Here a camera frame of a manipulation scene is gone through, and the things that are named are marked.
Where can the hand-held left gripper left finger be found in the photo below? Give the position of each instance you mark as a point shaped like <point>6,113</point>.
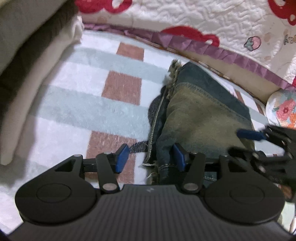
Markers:
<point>121,160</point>

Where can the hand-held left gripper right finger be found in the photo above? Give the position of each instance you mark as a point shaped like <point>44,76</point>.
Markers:
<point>179,157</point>

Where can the cream white folded garment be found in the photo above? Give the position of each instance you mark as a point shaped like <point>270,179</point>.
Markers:
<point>23,111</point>

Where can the dark blue faded jeans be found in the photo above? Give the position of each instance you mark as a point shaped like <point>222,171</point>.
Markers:
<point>203,115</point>

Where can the white red quilted bedspread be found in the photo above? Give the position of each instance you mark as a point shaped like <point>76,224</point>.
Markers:
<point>208,14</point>

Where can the cartoon dog checked rug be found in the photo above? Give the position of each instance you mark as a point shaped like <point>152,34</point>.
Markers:
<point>69,92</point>

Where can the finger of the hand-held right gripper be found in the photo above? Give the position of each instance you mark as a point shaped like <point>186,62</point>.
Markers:
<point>245,153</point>
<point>248,134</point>

